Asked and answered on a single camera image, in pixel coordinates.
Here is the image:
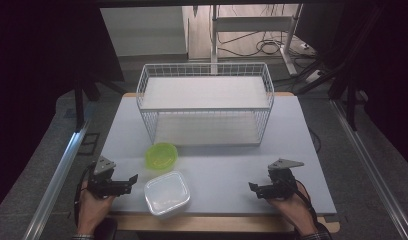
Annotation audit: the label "person's left hand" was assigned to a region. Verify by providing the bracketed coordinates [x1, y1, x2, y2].
[75, 180, 117, 236]

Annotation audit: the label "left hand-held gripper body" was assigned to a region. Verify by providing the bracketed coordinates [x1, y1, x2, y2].
[87, 155, 122, 200]

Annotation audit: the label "black square floor frame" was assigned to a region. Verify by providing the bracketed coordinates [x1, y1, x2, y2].
[76, 132, 102, 157]

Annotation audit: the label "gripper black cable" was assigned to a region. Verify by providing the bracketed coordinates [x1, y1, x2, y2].
[292, 179, 322, 234]
[73, 162, 97, 228]

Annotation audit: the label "black metal stand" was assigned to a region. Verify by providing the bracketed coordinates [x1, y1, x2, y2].
[73, 71, 128, 132]
[293, 4, 388, 132]

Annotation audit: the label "person's right hand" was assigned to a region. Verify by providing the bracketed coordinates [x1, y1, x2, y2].
[267, 180, 319, 236]

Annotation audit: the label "aluminium rail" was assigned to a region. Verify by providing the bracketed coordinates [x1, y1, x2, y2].
[329, 99, 408, 240]
[22, 121, 91, 240]

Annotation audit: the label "white power strip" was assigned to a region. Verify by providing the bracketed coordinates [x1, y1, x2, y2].
[304, 69, 327, 85]

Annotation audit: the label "white desk frame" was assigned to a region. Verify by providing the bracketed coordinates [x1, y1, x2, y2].
[210, 3, 305, 77]

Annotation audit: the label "white wire rack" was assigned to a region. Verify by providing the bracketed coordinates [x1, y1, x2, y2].
[135, 62, 276, 148]

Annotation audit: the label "thin black cable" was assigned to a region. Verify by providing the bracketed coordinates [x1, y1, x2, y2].
[307, 127, 323, 155]

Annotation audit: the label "black floor cables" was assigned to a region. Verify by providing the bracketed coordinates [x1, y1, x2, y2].
[216, 29, 318, 58]

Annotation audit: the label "person's leg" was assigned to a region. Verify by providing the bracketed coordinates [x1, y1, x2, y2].
[91, 216, 119, 240]

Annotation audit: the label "white square plastic container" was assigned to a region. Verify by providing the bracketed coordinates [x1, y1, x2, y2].
[143, 170, 192, 218]

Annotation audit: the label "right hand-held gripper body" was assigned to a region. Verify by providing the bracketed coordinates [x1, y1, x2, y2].
[267, 158, 305, 200]

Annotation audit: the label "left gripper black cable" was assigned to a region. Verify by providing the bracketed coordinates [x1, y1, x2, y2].
[73, 162, 97, 228]

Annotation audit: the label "white cabinet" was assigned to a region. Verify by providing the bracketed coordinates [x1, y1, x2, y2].
[99, 6, 189, 58]

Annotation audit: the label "dark curtain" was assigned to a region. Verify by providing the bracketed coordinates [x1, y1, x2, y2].
[293, 0, 408, 173]
[0, 0, 126, 214]

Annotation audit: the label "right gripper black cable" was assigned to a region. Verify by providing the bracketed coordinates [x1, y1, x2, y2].
[292, 179, 322, 234]

